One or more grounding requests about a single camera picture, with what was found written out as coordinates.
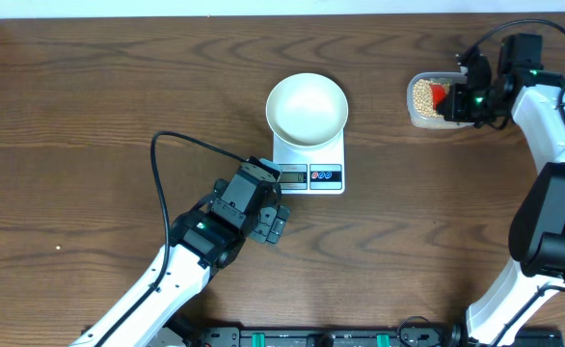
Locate soybeans in container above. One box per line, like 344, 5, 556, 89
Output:
412, 79, 442, 118

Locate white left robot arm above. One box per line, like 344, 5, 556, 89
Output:
72, 157, 290, 346

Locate red plastic scoop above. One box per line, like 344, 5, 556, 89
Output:
429, 82, 450, 110

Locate cream bowl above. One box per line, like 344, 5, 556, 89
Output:
265, 73, 349, 148

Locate clear plastic container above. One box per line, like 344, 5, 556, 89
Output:
407, 72, 471, 130

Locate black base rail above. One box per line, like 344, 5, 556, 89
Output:
166, 315, 565, 347

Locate white digital kitchen scale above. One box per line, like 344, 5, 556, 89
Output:
273, 131, 346, 195

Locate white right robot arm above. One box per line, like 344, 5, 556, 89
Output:
436, 34, 565, 346

